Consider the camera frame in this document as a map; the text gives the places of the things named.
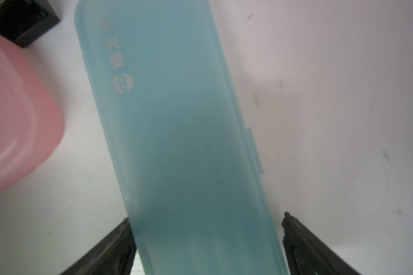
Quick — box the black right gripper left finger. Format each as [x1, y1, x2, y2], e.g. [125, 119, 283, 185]
[61, 218, 137, 275]

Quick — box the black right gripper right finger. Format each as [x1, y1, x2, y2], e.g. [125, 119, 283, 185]
[282, 212, 359, 275]

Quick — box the teal pencil case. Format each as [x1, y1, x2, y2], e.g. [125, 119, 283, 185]
[75, 1, 287, 275]

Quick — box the pink pencil case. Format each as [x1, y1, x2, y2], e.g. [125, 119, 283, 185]
[0, 36, 65, 191]

